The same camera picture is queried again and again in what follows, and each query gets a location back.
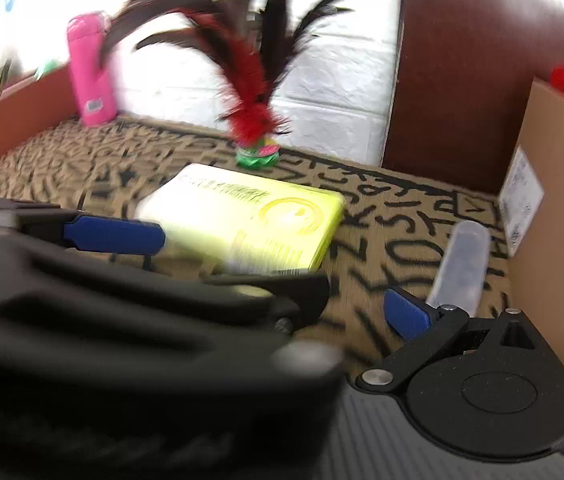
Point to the pink bottle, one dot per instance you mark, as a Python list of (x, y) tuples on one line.
[(89, 75)]

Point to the yellow green box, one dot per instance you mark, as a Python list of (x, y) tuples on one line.
[(242, 215)]

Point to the brown headboard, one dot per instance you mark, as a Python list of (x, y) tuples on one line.
[(487, 60)]

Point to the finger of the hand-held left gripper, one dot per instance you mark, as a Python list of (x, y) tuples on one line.
[(112, 235), (307, 295)]

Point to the small green item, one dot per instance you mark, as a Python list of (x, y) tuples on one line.
[(48, 70)]

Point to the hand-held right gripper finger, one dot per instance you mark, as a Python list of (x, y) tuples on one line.
[(407, 315)]

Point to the clear plastic tube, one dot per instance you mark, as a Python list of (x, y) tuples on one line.
[(462, 260)]

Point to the brown wooden bed frame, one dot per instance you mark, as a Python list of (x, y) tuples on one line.
[(7, 125)]

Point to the cardboard box container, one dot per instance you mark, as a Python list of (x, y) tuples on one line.
[(562, 185)]

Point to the letter print blanket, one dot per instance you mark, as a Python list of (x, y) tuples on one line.
[(412, 220)]

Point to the red black feather shuttlecock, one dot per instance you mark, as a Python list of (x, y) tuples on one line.
[(252, 115)]

